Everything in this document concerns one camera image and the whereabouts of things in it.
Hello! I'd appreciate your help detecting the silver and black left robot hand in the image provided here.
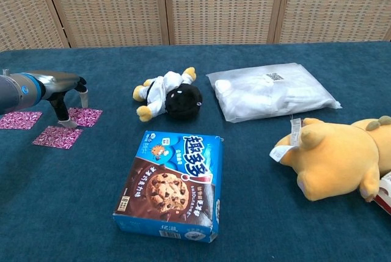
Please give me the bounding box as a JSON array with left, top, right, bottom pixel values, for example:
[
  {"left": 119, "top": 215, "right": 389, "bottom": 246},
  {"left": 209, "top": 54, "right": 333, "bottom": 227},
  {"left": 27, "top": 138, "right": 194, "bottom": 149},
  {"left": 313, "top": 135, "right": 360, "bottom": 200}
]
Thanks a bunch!
[{"left": 38, "top": 70, "right": 89, "bottom": 129}]

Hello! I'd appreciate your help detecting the pink patterned square card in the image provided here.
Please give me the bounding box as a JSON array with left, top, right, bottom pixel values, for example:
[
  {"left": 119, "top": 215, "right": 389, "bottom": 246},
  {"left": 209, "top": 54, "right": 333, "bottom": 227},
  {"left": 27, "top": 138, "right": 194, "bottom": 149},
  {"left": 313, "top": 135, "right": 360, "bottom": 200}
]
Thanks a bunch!
[
  {"left": 67, "top": 107, "right": 103, "bottom": 128},
  {"left": 32, "top": 125, "right": 84, "bottom": 150},
  {"left": 0, "top": 111, "right": 43, "bottom": 131}
]

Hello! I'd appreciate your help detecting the black-headed white-robed plush doll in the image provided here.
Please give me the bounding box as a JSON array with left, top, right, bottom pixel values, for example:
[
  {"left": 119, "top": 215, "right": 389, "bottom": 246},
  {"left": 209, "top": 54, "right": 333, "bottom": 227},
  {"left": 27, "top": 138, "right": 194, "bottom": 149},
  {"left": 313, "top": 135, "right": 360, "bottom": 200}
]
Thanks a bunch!
[{"left": 132, "top": 67, "right": 203, "bottom": 122}]

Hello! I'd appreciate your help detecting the blue chocolate cookie box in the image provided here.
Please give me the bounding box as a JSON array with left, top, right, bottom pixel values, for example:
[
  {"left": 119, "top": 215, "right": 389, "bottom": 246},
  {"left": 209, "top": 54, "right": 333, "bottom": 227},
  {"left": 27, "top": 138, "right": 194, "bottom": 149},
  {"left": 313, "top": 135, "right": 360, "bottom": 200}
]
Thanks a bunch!
[{"left": 112, "top": 130, "right": 224, "bottom": 244}]

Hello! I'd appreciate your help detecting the woven wooden folding screen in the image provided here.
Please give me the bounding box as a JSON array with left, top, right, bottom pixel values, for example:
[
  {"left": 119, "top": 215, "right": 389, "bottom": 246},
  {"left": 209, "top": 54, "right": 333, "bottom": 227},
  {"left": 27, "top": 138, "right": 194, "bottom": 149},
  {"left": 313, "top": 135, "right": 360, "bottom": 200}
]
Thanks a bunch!
[{"left": 0, "top": 0, "right": 391, "bottom": 52}]

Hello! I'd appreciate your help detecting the white clothing in plastic bag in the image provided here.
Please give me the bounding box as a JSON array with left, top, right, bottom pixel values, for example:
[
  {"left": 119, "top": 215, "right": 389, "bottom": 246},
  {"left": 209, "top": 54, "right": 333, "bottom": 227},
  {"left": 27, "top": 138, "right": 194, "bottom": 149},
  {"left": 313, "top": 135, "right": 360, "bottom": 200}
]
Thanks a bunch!
[{"left": 205, "top": 62, "right": 343, "bottom": 123}]

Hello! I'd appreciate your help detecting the yellow plush animal toy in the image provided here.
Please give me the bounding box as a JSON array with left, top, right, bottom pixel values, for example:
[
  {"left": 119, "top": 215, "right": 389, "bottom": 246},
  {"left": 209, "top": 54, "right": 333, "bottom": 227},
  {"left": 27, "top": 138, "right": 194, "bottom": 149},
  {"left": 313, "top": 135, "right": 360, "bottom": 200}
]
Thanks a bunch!
[{"left": 269, "top": 115, "right": 391, "bottom": 203}]

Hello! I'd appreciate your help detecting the red and white snack box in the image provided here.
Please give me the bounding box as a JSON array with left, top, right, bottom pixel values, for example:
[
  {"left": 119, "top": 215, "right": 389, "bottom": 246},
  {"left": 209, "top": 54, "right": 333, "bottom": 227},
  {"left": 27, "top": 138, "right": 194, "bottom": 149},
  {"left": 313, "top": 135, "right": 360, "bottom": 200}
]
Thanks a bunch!
[{"left": 373, "top": 172, "right": 391, "bottom": 216}]

